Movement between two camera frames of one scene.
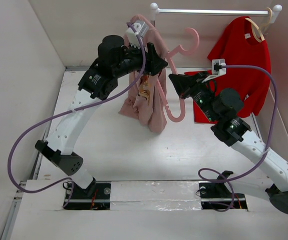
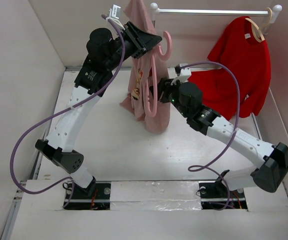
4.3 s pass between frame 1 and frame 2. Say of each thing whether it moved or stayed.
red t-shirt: stayed
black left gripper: moved
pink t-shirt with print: moved
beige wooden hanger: stayed
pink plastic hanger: moved
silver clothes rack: stayed
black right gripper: moved
